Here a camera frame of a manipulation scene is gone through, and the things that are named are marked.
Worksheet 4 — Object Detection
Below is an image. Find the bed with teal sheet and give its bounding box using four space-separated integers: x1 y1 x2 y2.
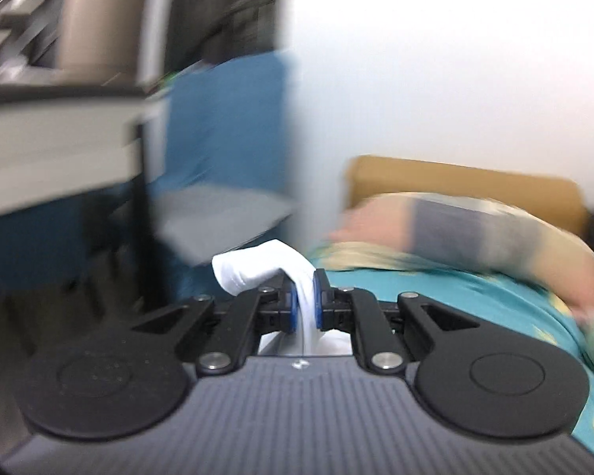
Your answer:
309 252 594 456

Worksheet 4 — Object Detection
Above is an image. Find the blue covered chair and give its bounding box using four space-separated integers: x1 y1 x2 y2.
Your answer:
146 52 300 298
0 178 139 293

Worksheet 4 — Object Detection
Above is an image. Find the bronze refrigerator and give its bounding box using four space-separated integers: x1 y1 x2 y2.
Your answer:
54 0 174 90

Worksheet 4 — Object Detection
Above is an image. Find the grey seat cushion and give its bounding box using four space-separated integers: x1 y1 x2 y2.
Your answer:
151 185 298 263

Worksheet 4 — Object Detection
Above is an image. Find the tan headboard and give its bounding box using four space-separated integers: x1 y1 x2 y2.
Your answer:
344 156 590 238

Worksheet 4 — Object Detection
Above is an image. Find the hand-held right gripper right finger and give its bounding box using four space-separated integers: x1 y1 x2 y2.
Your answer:
313 268 481 374

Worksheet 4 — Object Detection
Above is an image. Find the white garment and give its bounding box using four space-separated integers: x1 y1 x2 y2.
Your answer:
212 240 352 357

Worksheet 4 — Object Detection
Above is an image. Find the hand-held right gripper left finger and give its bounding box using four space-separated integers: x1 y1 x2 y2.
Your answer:
129 277 300 376

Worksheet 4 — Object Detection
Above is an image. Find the plaid pillow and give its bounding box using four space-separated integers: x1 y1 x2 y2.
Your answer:
327 192 594 322

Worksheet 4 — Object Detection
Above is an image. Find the dark grille door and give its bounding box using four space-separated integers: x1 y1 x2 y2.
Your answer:
168 0 283 75

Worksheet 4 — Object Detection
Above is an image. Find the white table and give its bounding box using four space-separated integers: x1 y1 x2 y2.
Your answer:
0 84 174 219

